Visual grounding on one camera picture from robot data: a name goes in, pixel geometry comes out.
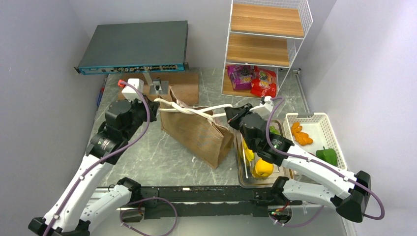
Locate brown burlap grocery bag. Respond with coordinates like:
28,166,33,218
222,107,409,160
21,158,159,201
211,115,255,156
154,89,235,169

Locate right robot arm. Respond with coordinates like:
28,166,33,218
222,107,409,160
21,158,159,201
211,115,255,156
225,104,371,223

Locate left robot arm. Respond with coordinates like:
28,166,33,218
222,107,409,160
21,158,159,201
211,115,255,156
28,98,159,236

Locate purple snack bag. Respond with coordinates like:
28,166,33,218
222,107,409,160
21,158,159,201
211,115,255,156
227,65,254,91

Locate red snack bag lower shelf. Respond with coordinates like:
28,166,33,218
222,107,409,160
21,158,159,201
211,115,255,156
250,66,278,98

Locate wooden base board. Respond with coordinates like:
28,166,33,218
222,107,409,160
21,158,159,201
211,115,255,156
117,72,199,105

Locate green grapes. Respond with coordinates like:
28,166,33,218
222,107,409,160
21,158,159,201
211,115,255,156
269,126,280,135

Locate yellow banana bunch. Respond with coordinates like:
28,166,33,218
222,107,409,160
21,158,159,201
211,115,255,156
242,140,254,162

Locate yellow lemon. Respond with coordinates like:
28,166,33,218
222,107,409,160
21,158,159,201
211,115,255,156
252,159,274,178

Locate stainless steel tray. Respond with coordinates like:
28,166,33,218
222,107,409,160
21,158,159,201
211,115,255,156
234,131,294,189

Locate orange carrot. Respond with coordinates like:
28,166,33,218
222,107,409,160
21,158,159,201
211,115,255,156
291,122,314,146

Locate white plastic basket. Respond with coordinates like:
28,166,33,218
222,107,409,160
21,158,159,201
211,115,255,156
282,113,348,170

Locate green bell pepper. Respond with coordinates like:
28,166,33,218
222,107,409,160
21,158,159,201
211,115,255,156
315,148,337,167

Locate metal switch stand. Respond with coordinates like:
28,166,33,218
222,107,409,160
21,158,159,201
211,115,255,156
143,72,169,95

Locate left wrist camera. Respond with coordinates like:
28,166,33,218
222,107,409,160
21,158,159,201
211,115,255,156
118,78,144,101

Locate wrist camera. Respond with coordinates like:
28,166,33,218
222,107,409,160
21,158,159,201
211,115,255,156
250,96,275,119
118,78,144,101

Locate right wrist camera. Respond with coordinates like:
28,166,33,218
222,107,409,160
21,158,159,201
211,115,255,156
250,96,275,119

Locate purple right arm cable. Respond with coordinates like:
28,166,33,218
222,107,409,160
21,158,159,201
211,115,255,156
265,96,386,228

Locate grey network switch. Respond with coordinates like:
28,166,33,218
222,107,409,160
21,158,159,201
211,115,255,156
75,21,188,75

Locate white wire shelf rack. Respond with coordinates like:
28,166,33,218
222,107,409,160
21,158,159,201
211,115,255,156
221,0,314,99

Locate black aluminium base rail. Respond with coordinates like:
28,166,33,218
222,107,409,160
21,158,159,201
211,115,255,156
52,185,346,236

